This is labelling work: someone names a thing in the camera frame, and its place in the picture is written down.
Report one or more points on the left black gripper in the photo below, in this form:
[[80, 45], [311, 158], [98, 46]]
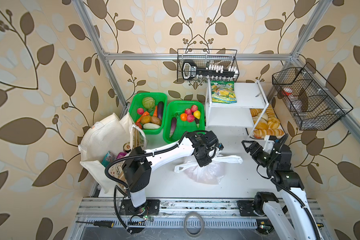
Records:
[[204, 162]]

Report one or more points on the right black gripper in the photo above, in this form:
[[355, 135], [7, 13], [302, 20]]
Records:
[[254, 144]]

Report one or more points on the white plastic grocery bag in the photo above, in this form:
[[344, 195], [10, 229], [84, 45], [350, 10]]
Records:
[[210, 174]]

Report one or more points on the green plastic basket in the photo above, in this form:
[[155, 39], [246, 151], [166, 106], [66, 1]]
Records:
[[140, 115], [175, 109]]

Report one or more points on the green white drink can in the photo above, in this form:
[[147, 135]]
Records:
[[127, 147]]

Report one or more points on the purple snack bag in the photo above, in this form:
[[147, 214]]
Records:
[[121, 155]]

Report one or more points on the cream canvas tote bag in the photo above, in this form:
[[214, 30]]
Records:
[[108, 136]]

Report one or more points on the teal red snack bag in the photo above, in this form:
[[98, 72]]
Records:
[[108, 158]]

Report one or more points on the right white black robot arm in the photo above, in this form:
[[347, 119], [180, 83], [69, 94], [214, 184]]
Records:
[[275, 156]]

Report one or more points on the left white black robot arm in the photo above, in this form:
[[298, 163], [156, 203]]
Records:
[[139, 164]]

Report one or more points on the yellow lemon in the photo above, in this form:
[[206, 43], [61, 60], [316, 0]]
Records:
[[197, 114]]

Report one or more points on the small purple eggplant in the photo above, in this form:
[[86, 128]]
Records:
[[173, 126]]

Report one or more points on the orange fruit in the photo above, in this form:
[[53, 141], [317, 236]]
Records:
[[184, 117]]

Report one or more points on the white two-tier shelf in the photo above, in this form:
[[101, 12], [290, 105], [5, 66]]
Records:
[[249, 96]]

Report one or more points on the yellow green snack bag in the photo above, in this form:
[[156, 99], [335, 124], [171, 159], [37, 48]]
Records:
[[223, 92]]

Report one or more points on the roll of clear tape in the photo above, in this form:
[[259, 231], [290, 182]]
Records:
[[194, 225]]

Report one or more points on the brown potato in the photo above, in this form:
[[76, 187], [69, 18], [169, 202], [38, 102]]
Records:
[[156, 120]]

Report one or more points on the white radish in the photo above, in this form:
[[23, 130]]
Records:
[[151, 126]]

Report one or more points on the dark purple eggplant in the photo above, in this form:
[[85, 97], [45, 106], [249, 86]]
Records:
[[160, 110]]

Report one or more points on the green cabbage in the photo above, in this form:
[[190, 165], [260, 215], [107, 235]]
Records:
[[148, 103]]

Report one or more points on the left yellow black screwdriver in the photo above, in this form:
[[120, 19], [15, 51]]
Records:
[[101, 224]]

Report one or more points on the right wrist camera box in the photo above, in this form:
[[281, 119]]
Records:
[[269, 143]]

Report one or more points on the right black wire basket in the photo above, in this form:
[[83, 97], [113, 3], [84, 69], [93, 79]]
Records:
[[313, 101]]

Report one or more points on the black wire basket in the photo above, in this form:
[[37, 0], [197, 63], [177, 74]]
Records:
[[313, 101], [202, 65]]

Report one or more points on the back black wire basket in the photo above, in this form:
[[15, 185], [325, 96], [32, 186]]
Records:
[[202, 65]]

